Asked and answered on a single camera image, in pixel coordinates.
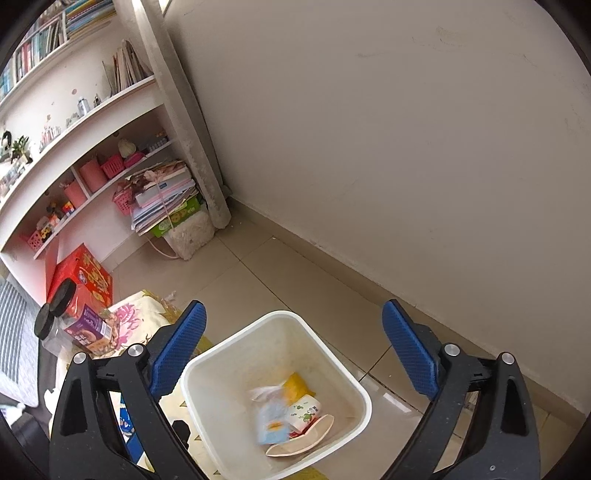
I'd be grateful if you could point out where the white foam block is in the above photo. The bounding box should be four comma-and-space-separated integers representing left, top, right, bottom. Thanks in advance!
164, 210, 215, 261

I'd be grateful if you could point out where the striped quilted sofa cover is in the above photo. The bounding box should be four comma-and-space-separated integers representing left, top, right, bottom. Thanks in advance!
0, 278, 39, 408

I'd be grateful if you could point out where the stack of books on floor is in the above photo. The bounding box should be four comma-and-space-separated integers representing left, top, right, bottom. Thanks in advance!
127, 160, 201, 236

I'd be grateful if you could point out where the white plastic trash bin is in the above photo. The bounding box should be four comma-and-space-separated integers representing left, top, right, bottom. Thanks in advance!
180, 310, 372, 479

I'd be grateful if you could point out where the white power cable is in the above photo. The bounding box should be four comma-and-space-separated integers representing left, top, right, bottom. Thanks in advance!
146, 232, 180, 260

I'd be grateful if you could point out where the pink basket under shelf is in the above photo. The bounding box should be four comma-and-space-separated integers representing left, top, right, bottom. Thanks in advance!
112, 188, 134, 216

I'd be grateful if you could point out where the pink pen cup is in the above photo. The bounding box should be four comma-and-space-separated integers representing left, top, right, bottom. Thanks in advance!
79, 157, 108, 194
63, 179, 87, 209

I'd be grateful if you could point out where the pink pen cup right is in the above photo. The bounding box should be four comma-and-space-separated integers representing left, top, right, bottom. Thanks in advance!
79, 157, 108, 194

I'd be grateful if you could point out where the yellow snack bag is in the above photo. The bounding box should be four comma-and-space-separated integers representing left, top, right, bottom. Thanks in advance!
283, 372, 315, 406

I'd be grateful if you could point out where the white bookshelf unit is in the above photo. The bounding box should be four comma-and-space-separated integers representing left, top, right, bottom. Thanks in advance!
1, 1, 231, 304

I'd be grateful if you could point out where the clear jar black lid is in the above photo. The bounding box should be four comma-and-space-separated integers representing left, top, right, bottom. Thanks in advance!
34, 303, 76, 362

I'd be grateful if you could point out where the red instant noodle box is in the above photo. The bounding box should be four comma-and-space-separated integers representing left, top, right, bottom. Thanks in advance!
266, 414, 335, 458

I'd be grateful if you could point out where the purple label nut jar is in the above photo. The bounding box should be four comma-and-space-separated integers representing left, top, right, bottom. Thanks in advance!
49, 278, 119, 356

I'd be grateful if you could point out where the blue biscuit box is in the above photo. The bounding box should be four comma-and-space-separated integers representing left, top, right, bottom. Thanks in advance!
119, 398, 143, 463

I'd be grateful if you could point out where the pink lattice basket left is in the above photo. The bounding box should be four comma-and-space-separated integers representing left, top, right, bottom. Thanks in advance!
27, 230, 44, 252

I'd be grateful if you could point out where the pink basket on shelf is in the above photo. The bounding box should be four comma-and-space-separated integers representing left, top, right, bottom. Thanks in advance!
100, 153, 125, 179

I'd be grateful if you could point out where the green cardboard box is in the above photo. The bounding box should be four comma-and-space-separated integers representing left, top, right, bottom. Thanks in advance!
149, 196, 200, 238

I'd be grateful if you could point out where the pink pen cup left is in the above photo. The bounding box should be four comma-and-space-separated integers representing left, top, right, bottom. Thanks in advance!
63, 179, 87, 209

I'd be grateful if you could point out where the red cardboard gift box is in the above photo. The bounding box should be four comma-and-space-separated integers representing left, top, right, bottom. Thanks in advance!
47, 243, 113, 307

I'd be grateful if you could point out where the floral tablecloth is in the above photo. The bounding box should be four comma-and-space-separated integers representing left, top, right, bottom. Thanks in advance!
103, 289, 329, 480

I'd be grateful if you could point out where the small potted plant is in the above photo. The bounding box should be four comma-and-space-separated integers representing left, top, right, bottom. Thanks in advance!
11, 136, 32, 164

